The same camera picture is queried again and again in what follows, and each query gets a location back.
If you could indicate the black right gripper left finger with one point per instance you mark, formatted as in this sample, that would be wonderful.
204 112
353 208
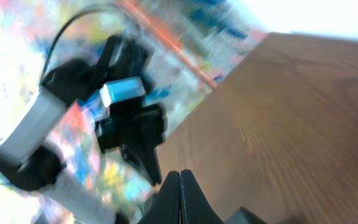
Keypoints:
166 208

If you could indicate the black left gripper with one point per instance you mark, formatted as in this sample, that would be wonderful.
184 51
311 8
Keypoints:
131 124

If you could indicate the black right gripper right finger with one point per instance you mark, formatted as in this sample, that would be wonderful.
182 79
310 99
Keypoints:
195 208

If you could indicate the black gift box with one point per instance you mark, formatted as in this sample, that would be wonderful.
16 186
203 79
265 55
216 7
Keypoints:
244 216

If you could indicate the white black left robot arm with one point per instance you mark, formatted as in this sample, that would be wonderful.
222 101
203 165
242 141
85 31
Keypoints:
32 164

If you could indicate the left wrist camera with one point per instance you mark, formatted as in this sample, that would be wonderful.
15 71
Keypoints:
121 90

